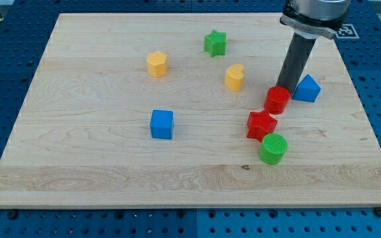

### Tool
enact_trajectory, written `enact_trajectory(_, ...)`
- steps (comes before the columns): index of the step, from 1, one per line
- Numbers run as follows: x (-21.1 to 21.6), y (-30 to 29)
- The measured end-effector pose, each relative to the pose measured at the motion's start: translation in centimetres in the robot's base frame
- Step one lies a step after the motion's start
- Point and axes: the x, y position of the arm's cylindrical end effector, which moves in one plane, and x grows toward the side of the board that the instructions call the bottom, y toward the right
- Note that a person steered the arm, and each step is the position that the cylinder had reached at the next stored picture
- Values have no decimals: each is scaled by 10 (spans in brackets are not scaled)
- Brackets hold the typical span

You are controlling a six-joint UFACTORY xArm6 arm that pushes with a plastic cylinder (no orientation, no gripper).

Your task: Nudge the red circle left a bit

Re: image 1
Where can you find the green star block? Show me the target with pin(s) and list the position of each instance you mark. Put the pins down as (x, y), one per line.
(215, 43)

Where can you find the green cylinder block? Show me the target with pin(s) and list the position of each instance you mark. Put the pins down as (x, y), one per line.
(272, 149)

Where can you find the red star block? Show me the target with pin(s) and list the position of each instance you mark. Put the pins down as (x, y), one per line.
(260, 124)

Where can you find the blue cube block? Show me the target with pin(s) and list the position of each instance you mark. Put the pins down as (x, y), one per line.
(161, 124)

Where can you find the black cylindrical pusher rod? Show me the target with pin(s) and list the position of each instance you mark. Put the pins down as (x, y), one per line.
(295, 61)

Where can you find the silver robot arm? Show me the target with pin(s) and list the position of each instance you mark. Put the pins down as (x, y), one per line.
(309, 19)

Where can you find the yellow heart block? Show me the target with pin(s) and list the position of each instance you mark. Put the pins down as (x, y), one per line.
(234, 77)

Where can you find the red cylinder block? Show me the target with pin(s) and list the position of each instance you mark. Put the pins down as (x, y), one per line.
(276, 100)

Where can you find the white fiducial marker tag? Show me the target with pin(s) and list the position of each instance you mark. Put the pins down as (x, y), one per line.
(347, 31)

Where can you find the yellow hexagon block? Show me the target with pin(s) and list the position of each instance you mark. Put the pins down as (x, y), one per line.
(157, 64)

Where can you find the blue triangle block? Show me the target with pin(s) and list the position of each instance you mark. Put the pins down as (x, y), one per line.
(307, 90)

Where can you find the light wooden board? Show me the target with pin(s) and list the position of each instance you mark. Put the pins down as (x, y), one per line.
(82, 138)

